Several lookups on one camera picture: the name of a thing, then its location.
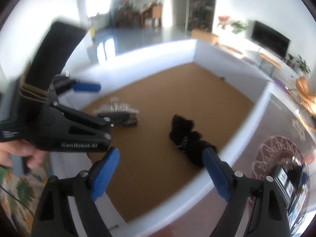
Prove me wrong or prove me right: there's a black fabric pouch with chain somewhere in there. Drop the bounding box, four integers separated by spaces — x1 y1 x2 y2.
169 115 217 168

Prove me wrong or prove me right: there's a person's left hand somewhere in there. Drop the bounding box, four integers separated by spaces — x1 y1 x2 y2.
0 140 47 169

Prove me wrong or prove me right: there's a white cardboard box tray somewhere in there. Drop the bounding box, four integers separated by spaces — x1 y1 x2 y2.
59 39 274 236

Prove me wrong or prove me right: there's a wooden dining table set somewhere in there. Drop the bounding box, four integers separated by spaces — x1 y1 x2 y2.
113 3 163 29

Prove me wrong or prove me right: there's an orange lounge chair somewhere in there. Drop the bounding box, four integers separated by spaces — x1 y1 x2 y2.
296 76 315 124

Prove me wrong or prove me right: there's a wooden bench with metal legs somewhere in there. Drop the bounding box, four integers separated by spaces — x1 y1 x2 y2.
259 53 281 77

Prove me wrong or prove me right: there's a cardboard box on floor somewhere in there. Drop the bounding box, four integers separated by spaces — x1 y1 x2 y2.
191 28 219 45

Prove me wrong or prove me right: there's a green plant beside television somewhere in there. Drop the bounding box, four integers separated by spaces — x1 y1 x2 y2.
296 55 311 76

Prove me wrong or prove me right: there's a dark wooden display cabinet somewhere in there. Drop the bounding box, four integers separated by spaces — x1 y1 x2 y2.
187 0 216 33

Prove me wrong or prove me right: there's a red flower pot plant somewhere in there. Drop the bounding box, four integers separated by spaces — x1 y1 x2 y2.
217 16 230 29

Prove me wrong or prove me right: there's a black flat television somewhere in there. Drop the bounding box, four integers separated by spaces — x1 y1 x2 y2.
251 20 291 58

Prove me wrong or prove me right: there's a green potted plant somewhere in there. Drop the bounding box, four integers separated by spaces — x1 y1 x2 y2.
231 21 248 34

